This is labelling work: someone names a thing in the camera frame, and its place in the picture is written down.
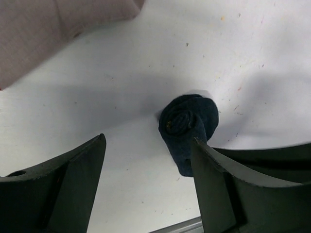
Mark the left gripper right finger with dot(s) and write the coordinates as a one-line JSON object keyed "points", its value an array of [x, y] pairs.
{"points": [[234, 198]]}

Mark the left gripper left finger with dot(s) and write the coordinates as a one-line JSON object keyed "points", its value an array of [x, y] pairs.
{"points": [[55, 196]]}

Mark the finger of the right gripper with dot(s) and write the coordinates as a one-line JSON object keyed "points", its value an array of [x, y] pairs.
{"points": [[292, 163]]}

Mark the navy christmas sock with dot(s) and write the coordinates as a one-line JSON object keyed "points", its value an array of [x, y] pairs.
{"points": [[184, 118]]}

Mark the taupe sock red striped cuff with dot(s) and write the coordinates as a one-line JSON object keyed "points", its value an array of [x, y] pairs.
{"points": [[31, 31]]}

